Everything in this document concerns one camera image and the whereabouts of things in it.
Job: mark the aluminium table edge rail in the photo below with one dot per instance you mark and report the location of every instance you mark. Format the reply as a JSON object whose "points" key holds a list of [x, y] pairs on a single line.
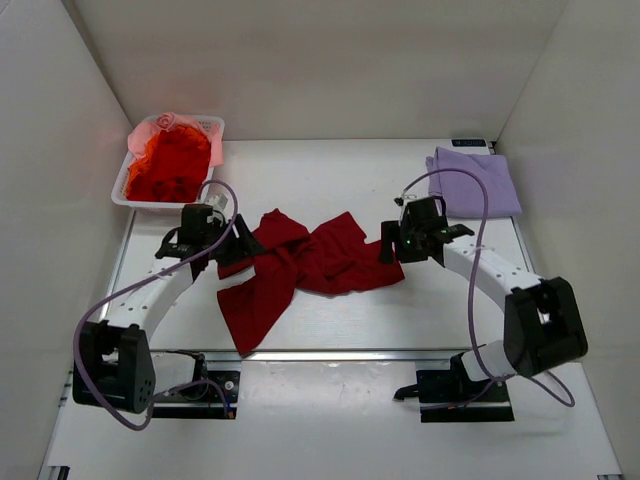
{"points": [[333, 356]]}

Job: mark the pink t shirt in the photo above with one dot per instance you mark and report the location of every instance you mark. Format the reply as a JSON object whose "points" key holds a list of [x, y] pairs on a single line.
{"points": [[209, 126]]}

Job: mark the dark red t shirt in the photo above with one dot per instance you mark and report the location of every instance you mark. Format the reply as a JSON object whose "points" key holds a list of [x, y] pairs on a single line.
{"points": [[333, 259]]}

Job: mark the folded lilac t shirt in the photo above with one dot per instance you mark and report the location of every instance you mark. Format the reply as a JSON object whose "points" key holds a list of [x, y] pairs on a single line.
{"points": [[463, 195]]}

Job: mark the orange red t shirt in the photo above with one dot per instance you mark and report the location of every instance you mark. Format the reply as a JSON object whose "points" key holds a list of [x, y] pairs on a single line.
{"points": [[172, 169]]}

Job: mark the white plastic laundry basket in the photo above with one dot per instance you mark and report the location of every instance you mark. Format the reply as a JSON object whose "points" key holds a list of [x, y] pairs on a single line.
{"points": [[118, 192]]}

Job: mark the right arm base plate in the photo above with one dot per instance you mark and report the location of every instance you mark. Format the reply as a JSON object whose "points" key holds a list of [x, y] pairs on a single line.
{"points": [[446, 394]]}

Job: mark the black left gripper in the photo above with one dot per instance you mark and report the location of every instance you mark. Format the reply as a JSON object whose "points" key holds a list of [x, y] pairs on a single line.
{"points": [[244, 245]]}

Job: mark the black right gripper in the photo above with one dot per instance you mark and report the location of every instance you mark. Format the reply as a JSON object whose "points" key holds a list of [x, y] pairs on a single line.
{"points": [[392, 231]]}

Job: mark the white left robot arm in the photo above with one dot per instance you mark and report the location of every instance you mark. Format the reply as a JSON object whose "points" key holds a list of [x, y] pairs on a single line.
{"points": [[114, 367]]}

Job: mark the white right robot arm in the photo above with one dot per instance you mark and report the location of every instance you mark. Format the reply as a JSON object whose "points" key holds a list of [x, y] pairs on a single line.
{"points": [[542, 325]]}

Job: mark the blue label sticker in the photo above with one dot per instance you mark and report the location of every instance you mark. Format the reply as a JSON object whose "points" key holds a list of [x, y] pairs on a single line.
{"points": [[468, 143]]}

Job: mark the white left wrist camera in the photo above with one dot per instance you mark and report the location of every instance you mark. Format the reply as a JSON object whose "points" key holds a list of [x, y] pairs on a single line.
{"points": [[218, 202]]}

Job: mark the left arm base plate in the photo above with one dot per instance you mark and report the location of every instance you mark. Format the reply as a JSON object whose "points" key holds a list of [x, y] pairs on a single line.
{"points": [[196, 385]]}

